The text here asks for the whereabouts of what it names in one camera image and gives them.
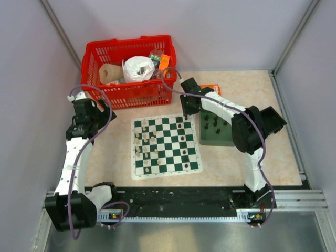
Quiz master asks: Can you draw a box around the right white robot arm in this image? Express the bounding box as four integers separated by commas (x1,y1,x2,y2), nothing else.
179,78,267,208

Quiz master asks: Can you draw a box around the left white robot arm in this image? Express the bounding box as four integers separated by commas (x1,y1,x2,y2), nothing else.
44,91,119,232

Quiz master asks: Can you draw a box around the green white chess mat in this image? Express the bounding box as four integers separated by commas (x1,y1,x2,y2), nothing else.
131,114,203,180

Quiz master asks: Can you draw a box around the orange razor box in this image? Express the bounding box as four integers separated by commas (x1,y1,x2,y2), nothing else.
200,84,222,96

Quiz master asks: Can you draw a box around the green piece tray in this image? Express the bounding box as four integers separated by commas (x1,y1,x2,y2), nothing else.
199,109,234,147

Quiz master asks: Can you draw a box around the beige paper roll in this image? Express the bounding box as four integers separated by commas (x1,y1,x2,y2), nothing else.
99,64,124,85

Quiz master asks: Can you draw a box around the red plastic shopping basket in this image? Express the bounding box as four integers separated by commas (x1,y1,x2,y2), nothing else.
81,35,177,110

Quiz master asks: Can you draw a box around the orange carton in basket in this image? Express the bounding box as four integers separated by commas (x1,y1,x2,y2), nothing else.
158,54,170,78

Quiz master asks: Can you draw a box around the green snack packet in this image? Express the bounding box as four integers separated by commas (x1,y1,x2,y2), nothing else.
149,49,162,68

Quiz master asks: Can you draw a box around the white toilet paper roll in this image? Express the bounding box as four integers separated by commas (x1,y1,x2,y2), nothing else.
122,56,155,83

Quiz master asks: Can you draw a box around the black tray lid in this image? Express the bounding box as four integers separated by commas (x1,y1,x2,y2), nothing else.
260,106,287,138

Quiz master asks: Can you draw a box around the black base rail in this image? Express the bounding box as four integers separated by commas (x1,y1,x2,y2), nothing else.
104,186,276,218

